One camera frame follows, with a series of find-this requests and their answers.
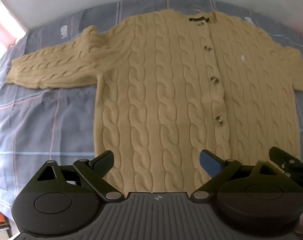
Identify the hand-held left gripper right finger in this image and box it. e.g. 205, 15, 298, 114
190, 149, 291, 202

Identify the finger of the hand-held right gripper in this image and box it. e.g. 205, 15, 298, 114
269, 146, 303, 181

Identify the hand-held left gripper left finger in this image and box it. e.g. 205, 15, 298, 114
36, 150, 123, 203

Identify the yellow cable knit cardigan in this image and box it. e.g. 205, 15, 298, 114
5, 9, 303, 193

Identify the grey plaid bed sheet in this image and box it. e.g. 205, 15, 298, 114
0, 0, 303, 207

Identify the bright window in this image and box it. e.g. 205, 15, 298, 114
0, 0, 26, 64

